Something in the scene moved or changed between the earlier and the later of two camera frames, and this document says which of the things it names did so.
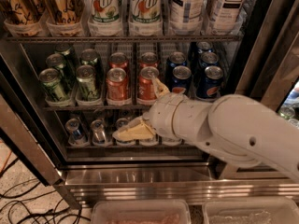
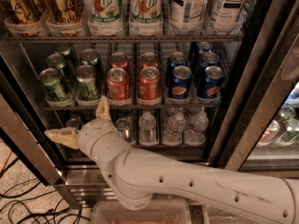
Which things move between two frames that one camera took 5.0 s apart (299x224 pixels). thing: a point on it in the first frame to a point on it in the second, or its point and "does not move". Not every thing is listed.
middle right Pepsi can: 206,60 does not move
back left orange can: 119,60 does not move
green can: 50,78 does not move
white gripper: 161,113 to 92,135
